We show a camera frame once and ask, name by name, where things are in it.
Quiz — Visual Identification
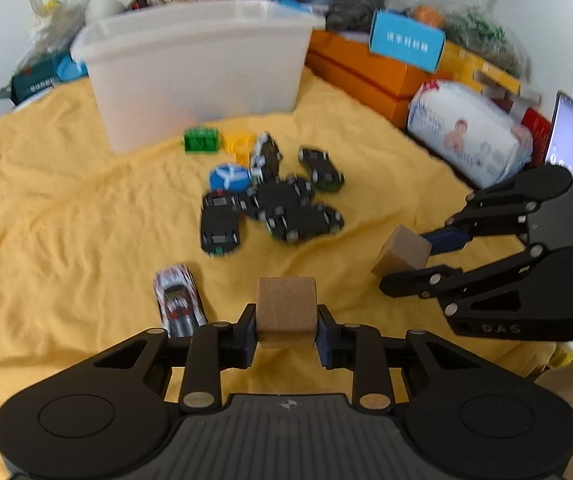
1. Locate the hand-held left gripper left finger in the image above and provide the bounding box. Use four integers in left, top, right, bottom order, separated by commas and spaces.
94, 302, 258, 414

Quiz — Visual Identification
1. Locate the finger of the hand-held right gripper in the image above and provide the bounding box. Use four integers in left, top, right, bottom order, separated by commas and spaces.
379, 244, 548, 338
422, 179, 538, 256

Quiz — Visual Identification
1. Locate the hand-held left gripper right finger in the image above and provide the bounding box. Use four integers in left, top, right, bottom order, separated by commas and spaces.
316, 304, 482, 414

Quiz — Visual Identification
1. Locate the wooden cube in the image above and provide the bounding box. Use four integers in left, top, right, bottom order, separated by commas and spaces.
256, 277, 319, 350
371, 225, 433, 286

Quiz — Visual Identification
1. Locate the green toy brick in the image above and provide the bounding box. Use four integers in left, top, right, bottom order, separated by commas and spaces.
183, 127, 220, 154

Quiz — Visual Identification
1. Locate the white plastic bin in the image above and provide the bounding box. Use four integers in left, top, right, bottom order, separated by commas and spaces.
70, 0, 326, 155

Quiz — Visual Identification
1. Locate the white and red toy car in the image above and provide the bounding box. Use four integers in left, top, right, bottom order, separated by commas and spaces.
153, 263, 209, 339

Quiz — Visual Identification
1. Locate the white wipes pack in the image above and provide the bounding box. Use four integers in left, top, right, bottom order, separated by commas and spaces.
407, 79, 535, 187

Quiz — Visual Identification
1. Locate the black toy car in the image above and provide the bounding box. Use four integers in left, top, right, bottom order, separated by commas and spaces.
200, 189, 242, 260
297, 146, 345, 194
249, 131, 285, 186
239, 175, 317, 221
264, 202, 346, 245

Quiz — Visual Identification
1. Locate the red box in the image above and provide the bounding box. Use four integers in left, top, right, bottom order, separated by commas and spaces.
520, 106, 553, 162

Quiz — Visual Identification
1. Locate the smartphone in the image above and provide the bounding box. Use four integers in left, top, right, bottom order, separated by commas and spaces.
543, 91, 573, 169

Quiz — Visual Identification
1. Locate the blue round toy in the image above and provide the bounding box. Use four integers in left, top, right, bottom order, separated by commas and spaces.
209, 162, 252, 192

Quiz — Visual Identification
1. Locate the yellow box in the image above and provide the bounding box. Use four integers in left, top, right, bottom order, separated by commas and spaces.
437, 39, 523, 97

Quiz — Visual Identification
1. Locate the orange box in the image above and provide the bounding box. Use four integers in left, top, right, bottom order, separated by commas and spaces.
305, 29, 439, 127

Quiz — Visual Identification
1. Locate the yellow toy brick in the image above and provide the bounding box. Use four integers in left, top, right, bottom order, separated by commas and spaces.
221, 131, 257, 166

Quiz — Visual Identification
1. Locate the blue card box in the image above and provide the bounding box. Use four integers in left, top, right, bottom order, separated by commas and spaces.
368, 9, 446, 74

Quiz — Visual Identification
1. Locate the net bag of green items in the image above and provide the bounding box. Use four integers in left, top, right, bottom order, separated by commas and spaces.
443, 4, 526, 79

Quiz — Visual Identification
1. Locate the yellow blanket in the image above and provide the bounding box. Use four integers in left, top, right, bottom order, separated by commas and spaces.
0, 67, 563, 480

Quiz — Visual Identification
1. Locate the orange ball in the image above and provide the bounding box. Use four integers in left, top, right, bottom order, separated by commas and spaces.
413, 4, 445, 27

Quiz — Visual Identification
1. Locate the grey knit item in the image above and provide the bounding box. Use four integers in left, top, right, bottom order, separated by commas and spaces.
325, 0, 383, 34

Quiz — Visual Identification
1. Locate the dark green package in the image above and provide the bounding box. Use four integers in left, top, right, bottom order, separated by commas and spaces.
0, 56, 75, 107

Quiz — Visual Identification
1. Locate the white ball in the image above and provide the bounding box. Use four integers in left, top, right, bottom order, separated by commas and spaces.
85, 0, 126, 26

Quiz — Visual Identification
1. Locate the white plastic bag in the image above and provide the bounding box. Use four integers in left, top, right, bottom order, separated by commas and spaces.
15, 0, 98, 57

